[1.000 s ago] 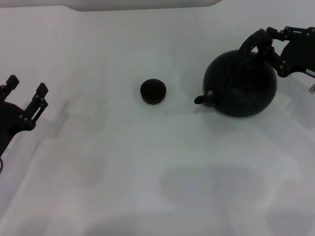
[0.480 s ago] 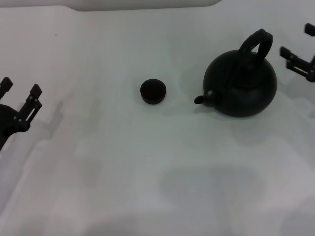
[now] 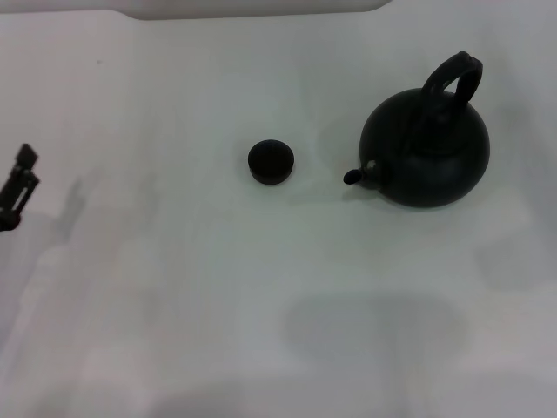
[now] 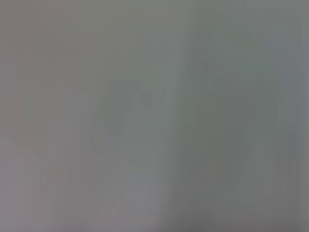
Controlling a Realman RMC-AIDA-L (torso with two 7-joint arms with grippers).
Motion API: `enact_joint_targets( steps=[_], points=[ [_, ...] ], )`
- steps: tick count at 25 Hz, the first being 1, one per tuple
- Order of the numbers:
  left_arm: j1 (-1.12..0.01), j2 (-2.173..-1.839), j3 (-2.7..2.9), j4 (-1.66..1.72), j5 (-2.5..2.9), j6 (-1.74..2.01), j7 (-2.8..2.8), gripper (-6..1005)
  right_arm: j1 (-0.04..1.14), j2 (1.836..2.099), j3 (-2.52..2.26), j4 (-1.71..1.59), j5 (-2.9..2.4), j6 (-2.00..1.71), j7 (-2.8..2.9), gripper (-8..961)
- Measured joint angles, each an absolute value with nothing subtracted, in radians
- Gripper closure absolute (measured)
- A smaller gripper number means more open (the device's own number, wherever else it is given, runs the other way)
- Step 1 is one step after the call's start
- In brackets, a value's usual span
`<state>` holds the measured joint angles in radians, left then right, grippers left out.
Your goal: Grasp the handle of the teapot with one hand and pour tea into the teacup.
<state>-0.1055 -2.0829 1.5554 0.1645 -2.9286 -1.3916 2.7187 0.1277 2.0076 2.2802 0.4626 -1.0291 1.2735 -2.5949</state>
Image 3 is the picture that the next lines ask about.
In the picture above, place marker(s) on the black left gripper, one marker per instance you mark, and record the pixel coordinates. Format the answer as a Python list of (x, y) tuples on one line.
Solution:
[(8, 223)]

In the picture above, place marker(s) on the dark brown teacup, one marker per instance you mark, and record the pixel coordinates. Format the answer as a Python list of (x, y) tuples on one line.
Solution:
[(270, 162)]

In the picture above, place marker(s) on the black round teapot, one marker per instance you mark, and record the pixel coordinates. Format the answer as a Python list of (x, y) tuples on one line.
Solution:
[(426, 165)]

